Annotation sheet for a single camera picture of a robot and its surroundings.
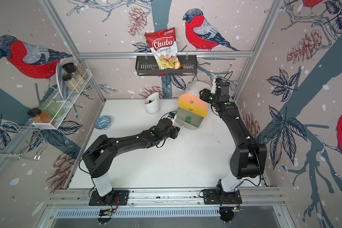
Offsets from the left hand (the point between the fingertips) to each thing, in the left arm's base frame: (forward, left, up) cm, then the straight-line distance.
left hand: (179, 125), depth 88 cm
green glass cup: (-2, +66, +21) cm, 70 cm away
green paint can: (+12, -7, -10) cm, 17 cm away
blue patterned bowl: (+10, +58, -12) cm, 60 cm away
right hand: (+14, -14, +16) cm, 25 cm away
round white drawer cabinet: (+23, -10, +10) cm, 27 cm away
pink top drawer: (+15, -9, +8) cm, 19 cm away
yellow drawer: (+14, -9, 0) cm, 17 cm away
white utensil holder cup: (+18, +19, 0) cm, 26 cm away
